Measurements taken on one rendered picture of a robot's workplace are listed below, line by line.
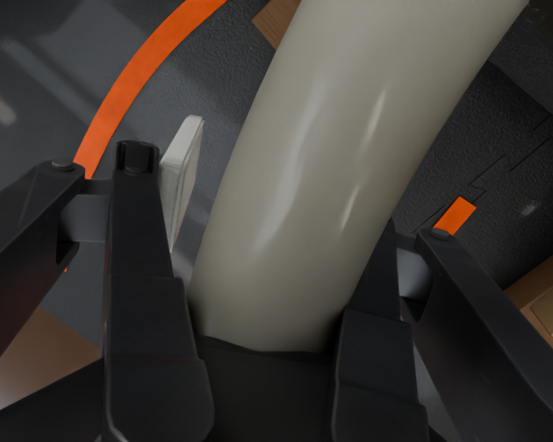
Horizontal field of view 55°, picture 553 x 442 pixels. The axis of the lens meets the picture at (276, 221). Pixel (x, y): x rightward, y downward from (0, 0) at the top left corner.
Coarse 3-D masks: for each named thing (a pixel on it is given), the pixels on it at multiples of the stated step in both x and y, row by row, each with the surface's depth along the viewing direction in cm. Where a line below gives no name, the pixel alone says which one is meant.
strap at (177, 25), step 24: (192, 0) 94; (216, 0) 94; (168, 24) 96; (192, 24) 96; (144, 48) 97; (168, 48) 97; (144, 72) 99; (120, 96) 101; (96, 120) 103; (120, 120) 103; (96, 144) 105; (456, 216) 109
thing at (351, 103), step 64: (320, 0) 8; (384, 0) 7; (448, 0) 7; (512, 0) 7; (320, 64) 8; (384, 64) 7; (448, 64) 7; (256, 128) 8; (320, 128) 8; (384, 128) 8; (256, 192) 8; (320, 192) 8; (384, 192) 8; (256, 256) 8; (320, 256) 8; (192, 320) 10; (256, 320) 9; (320, 320) 9
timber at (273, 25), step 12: (276, 0) 83; (288, 0) 83; (300, 0) 83; (264, 12) 84; (276, 12) 84; (288, 12) 84; (264, 24) 84; (276, 24) 84; (288, 24) 84; (264, 36) 85; (276, 36) 85; (276, 48) 86
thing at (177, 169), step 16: (192, 128) 20; (176, 144) 17; (192, 144) 18; (176, 160) 16; (192, 160) 19; (160, 176) 16; (176, 176) 15; (192, 176) 20; (160, 192) 16; (176, 192) 16; (176, 208) 16; (176, 224) 16
